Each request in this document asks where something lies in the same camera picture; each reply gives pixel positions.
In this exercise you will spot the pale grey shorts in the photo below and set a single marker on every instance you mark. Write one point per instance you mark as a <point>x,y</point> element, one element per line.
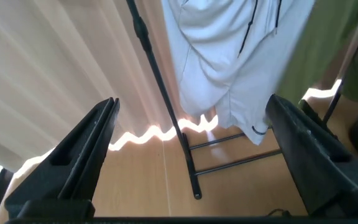
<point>216,56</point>

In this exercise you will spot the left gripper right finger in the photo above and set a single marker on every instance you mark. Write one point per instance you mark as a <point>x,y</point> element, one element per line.
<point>328,177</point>

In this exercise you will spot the beige curtain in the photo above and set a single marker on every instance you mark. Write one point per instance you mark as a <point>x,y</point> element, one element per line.
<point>57,62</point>

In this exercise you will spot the green garment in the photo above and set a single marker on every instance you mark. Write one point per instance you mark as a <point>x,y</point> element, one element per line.
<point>315,46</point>

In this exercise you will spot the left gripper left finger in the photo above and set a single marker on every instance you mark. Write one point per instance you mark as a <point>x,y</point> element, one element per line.
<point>70,174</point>

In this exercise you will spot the black clothes rack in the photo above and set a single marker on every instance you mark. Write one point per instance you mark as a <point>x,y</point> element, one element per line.
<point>191,161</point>

